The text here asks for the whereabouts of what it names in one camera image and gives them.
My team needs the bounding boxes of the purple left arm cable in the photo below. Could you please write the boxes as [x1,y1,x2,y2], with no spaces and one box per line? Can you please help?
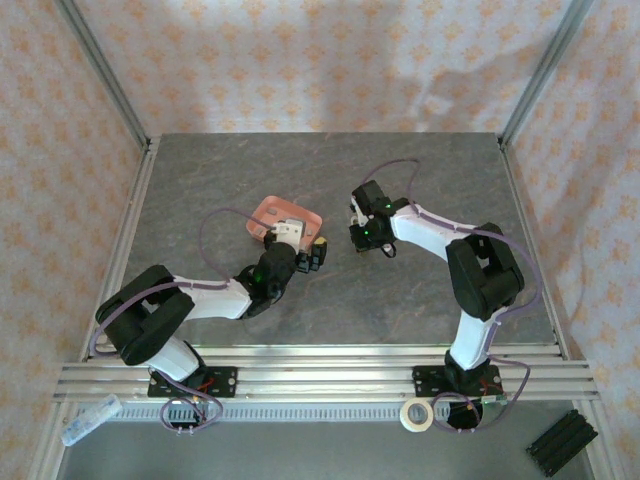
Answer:
[88,207,276,357]

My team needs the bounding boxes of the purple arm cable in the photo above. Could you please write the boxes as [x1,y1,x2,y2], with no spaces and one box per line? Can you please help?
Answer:
[88,207,276,357]
[360,158,544,359]

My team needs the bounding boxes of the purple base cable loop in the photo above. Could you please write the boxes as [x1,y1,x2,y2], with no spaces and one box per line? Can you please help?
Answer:
[159,389,226,435]
[431,363,532,435]

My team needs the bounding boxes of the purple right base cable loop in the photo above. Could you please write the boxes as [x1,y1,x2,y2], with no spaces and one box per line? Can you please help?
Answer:
[431,363,532,435]

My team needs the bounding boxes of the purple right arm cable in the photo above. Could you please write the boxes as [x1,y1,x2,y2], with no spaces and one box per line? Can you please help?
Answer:
[360,158,544,359]

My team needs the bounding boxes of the pink plastic tray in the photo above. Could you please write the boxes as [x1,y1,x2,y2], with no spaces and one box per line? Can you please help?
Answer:
[247,196,324,247]

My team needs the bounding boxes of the aluminium frame post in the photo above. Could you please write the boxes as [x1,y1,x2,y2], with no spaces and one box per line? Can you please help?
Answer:
[498,0,596,149]
[52,0,154,151]

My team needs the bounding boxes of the clear plastic bottle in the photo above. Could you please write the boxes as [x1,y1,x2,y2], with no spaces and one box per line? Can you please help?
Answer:
[59,393,124,446]

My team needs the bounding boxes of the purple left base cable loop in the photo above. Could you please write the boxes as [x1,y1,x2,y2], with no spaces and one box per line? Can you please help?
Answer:
[159,389,226,435]

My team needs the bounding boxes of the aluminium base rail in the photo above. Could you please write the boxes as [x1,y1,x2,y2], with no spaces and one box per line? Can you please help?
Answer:
[52,344,600,402]

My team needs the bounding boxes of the black aluminium extrusion piece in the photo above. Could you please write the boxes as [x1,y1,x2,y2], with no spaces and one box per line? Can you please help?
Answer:
[524,408,600,476]

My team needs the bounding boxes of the white tape roll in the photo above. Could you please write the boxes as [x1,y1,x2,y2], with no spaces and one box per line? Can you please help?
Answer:
[399,397,435,432]

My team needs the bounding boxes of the aluminium table side rail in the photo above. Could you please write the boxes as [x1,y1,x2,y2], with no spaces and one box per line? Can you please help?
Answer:
[87,137,161,346]
[499,137,571,359]

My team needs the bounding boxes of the grey slotted cable duct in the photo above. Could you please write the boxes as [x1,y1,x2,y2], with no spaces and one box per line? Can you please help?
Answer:
[107,402,481,424]

